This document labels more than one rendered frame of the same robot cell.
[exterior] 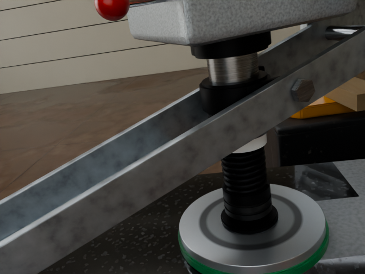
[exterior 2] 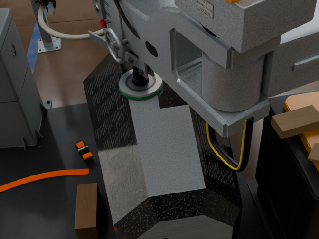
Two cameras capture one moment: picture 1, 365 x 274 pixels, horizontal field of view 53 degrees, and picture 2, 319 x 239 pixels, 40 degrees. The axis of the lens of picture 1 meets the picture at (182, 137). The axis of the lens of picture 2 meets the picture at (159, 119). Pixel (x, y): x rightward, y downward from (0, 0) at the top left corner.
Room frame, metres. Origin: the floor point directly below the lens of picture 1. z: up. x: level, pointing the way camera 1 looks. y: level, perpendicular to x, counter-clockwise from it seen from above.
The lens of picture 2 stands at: (0.23, -1.72, 2.22)
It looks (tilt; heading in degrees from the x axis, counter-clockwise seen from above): 45 degrees down; 79
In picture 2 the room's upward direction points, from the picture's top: 5 degrees counter-clockwise
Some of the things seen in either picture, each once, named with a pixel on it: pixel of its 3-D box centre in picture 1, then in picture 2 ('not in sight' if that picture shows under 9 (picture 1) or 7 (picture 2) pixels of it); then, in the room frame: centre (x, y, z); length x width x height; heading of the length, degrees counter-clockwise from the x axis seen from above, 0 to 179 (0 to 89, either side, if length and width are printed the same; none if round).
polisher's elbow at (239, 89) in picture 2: not in sight; (231, 70); (0.67, -0.70, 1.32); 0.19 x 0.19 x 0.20
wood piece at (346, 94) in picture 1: (354, 92); (296, 121); (1.07, -0.54, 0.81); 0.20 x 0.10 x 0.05; 3
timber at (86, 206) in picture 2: not in sight; (88, 210); (0.06, -0.22, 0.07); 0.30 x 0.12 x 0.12; 80
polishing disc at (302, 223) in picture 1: (249, 220); (140, 81); (0.47, -0.08, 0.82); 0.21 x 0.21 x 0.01
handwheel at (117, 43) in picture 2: not in sight; (122, 42); (0.39, -0.23, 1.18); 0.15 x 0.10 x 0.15; 108
